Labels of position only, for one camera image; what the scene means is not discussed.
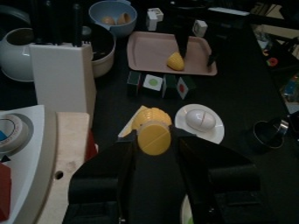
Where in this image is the blue object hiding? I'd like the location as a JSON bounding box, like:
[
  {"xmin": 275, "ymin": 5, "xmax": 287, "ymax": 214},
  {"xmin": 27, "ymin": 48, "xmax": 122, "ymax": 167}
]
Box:
[{"xmin": 282, "ymin": 73, "xmax": 299, "ymax": 103}]

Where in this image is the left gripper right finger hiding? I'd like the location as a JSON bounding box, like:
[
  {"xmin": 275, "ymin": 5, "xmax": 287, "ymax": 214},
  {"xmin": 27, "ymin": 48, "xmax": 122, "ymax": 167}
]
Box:
[{"xmin": 170, "ymin": 126, "xmax": 278, "ymax": 224}]

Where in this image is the tan toy egg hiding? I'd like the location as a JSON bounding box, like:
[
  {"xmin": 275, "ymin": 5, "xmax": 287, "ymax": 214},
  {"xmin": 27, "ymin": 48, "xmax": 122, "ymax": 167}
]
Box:
[{"xmin": 100, "ymin": 15, "xmax": 118, "ymax": 26}]

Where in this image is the black-handled toy knife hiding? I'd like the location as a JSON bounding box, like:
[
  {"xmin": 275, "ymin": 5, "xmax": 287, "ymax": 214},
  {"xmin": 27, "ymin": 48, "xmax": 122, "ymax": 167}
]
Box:
[
  {"xmin": 31, "ymin": 0, "xmax": 44, "ymax": 46},
  {"xmin": 44, "ymin": 0, "xmax": 61, "ymax": 46}
]

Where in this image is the white knife block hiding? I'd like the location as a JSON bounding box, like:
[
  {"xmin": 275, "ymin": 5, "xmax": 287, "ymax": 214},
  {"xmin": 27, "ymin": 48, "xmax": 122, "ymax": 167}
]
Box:
[{"xmin": 28, "ymin": 42, "xmax": 99, "ymax": 130}]

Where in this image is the small red green object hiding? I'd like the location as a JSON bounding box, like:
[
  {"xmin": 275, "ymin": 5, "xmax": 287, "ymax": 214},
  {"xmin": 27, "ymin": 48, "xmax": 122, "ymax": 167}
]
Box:
[{"xmin": 266, "ymin": 57, "xmax": 280, "ymax": 67}]

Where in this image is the light blue bowl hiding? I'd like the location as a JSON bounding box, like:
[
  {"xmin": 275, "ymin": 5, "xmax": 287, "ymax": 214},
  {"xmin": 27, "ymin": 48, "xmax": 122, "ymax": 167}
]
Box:
[{"xmin": 88, "ymin": 0, "xmax": 139, "ymax": 39}]

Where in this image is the dark green toy block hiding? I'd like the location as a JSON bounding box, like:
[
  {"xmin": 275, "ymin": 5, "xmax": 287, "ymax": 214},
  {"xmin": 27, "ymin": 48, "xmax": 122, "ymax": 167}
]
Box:
[{"xmin": 126, "ymin": 70, "xmax": 144, "ymax": 97}]

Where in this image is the pale yellow toy wedge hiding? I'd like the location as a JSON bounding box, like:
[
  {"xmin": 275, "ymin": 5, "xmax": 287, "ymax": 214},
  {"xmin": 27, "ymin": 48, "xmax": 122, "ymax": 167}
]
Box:
[{"xmin": 116, "ymin": 104, "xmax": 150, "ymax": 138}]

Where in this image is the yellow toy corn pointed half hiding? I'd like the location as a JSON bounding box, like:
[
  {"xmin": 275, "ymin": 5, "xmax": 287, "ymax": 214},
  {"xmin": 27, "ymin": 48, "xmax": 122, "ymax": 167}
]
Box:
[{"xmin": 166, "ymin": 51, "xmax": 187, "ymax": 72}]

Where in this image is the toy block green dot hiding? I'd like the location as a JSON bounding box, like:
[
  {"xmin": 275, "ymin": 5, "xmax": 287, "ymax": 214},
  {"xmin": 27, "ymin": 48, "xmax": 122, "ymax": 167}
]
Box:
[{"xmin": 142, "ymin": 73, "xmax": 164, "ymax": 94}]

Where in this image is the beige toy pot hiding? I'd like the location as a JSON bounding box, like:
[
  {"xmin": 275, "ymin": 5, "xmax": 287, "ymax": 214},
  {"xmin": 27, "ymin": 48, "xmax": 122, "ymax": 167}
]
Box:
[{"xmin": 83, "ymin": 23, "xmax": 118, "ymax": 80}]

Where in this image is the white rounded dish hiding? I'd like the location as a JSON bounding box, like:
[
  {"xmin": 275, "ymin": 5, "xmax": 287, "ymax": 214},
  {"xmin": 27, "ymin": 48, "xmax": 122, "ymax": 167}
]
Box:
[{"xmin": 179, "ymin": 194, "xmax": 195, "ymax": 224}]

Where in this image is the red toy box cream top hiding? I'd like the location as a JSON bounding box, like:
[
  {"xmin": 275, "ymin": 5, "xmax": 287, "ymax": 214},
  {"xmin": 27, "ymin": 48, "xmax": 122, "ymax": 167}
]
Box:
[{"xmin": 36, "ymin": 111, "xmax": 99, "ymax": 224}]

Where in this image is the white round plate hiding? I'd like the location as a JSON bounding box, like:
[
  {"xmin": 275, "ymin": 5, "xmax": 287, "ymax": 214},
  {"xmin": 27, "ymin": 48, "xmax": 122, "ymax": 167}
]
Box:
[{"xmin": 172, "ymin": 103, "xmax": 227, "ymax": 145}]

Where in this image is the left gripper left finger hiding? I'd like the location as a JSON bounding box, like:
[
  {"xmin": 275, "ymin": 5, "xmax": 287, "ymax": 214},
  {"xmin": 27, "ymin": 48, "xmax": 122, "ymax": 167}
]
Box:
[{"xmin": 63, "ymin": 129, "xmax": 140, "ymax": 224}]

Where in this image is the white kettle black handle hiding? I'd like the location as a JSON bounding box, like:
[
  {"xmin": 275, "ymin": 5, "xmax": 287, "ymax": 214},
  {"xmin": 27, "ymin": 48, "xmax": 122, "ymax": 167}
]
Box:
[{"xmin": 0, "ymin": 3, "xmax": 39, "ymax": 83}]

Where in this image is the white tape roll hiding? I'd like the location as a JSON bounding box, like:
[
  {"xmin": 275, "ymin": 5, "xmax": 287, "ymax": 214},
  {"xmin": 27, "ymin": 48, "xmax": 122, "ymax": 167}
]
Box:
[{"xmin": 0, "ymin": 113, "xmax": 32, "ymax": 155}]

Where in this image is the pink tray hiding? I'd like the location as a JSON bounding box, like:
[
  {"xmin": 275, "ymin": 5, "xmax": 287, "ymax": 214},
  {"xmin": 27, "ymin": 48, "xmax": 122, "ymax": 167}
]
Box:
[{"xmin": 126, "ymin": 30, "xmax": 219, "ymax": 77}]

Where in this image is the toy block red dot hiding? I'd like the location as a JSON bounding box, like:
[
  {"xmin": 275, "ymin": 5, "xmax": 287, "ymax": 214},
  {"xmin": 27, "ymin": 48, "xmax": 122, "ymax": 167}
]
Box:
[{"xmin": 176, "ymin": 75, "xmax": 198, "ymax": 101}]

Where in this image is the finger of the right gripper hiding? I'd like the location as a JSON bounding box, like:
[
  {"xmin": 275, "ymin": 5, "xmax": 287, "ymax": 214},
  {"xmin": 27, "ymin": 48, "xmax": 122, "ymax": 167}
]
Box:
[
  {"xmin": 206, "ymin": 31, "xmax": 220, "ymax": 67},
  {"xmin": 172, "ymin": 25, "xmax": 192, "ymax": 60}
]

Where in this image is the white toy egg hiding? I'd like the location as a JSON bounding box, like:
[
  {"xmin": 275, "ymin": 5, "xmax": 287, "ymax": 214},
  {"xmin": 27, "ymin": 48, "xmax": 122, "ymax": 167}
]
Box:
[{"xmin": 183, "ymin": 108, "xmax": 218, "ymax": 133}]

